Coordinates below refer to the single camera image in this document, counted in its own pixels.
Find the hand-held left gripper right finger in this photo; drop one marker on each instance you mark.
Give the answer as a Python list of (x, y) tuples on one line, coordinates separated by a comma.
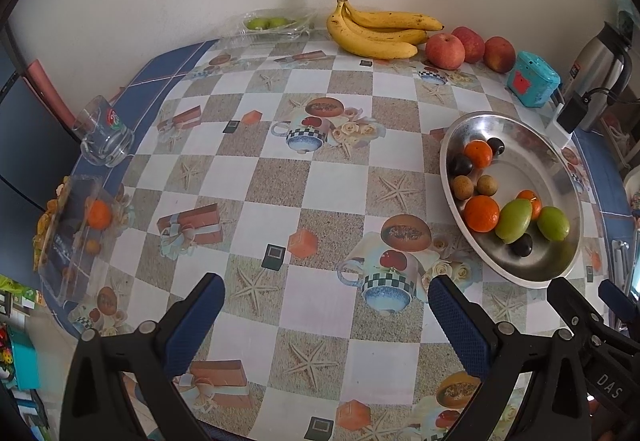
[(457, 321)]

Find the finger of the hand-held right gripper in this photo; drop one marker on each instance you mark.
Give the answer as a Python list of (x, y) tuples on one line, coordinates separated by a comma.
[(620, 306), (570, 301)]

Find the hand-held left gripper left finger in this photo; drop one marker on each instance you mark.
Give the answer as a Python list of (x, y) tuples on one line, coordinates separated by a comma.
[(195, 321)]

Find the dark plum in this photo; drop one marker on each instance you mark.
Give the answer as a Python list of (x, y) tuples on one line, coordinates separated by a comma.
[(496, 145), (460, 166), (522, 245)]

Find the green guava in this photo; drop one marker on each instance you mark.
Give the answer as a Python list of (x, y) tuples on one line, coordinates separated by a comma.
[(512, 220), (552, 222)]

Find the orange tangerine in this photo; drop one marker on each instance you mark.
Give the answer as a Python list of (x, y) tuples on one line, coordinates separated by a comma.
[(98, 213), (478, 153), (481, 213), (531, 198)]

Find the brown longan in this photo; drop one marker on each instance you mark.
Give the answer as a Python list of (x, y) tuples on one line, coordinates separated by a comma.
[(462, 186), (486, 184)]

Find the round steel bowl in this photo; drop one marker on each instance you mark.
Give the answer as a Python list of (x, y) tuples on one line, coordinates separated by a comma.
[(525, 161)]

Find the clear plastic box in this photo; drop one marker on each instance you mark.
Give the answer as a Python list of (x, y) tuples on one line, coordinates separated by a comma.
[(75, 261)]

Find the white box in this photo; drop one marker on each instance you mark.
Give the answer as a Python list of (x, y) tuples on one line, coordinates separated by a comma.
[(560, 136)]

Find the checkered printed tablecloth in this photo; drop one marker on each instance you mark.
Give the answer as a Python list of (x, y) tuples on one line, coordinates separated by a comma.
[(320, 201)]

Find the black power adapter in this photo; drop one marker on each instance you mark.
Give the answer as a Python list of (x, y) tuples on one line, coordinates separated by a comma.
[(572, 113)]

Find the glass mug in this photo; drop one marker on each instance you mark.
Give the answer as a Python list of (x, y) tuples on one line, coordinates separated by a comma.
[(102, 136)]

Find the teal tin box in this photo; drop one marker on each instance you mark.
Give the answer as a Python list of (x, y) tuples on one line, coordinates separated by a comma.
[(532, 81)]

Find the steel thermos jug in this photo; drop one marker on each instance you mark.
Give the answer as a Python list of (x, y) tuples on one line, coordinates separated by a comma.
[(595, 66)]

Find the dark panel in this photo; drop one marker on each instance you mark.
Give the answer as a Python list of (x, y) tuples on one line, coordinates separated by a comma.
[(20, 146)]

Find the red apple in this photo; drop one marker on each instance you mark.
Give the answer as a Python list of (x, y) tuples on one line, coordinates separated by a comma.
[(445, 51), (472, 41), (500, 54)]

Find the blue tablecloth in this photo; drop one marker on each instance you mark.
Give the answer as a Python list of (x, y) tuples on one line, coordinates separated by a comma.
[(165, 66)]

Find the reddish brown board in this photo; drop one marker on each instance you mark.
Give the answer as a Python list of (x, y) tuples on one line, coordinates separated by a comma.
[(45, 83)]

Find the yellow banana bunch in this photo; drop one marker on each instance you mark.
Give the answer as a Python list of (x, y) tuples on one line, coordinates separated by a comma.
[(370, 41)]

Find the clear plastic clamshell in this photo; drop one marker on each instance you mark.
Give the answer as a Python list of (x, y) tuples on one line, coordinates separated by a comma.
[(280, 33)]

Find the small green fruit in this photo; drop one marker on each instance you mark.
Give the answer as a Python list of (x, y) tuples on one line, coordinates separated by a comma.
[(276, 22), (257, 23)]

